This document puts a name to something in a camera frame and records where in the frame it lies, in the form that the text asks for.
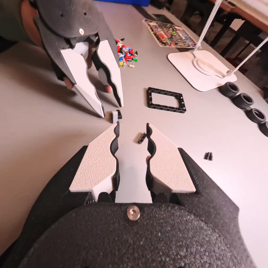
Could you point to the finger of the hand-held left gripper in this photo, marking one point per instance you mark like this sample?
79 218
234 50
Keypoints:
79 75
111 60

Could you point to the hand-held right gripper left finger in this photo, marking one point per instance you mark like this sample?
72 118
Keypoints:
98 163

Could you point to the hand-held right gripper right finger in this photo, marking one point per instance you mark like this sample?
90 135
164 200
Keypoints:
169 167

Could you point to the grey and black lego piece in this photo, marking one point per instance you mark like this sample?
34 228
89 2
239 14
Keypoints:
114 116

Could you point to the person's left forearm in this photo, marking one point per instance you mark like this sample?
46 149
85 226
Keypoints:
28 23

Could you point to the pile of colourful lego pieces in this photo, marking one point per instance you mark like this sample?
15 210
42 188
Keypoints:
126 53

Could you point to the short black lego beam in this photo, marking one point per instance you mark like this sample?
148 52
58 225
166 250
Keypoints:
142 138

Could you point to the black lego pins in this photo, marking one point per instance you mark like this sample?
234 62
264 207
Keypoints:
209 156

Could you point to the lego instruction booklet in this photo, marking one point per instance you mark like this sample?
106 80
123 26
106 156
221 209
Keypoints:
170 33

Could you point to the black lego tire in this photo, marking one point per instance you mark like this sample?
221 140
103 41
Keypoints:
244 101
264 128
229 90
256 115

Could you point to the person's left hand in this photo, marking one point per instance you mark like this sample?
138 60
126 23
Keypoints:
107 88

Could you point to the person's green shirt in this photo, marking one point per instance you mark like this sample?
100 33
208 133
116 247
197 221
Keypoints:
10 18

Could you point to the blue box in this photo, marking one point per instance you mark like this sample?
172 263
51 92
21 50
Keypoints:
123 2

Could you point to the white stand with clear rods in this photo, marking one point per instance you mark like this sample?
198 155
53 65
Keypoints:
201 71

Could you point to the dark wooden chair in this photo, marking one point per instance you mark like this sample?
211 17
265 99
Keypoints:
236 35

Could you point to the brown wooden table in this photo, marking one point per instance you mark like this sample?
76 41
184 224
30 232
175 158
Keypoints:
240 13

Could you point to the black rectangular lego frame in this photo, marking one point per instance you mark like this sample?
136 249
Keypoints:
151 98

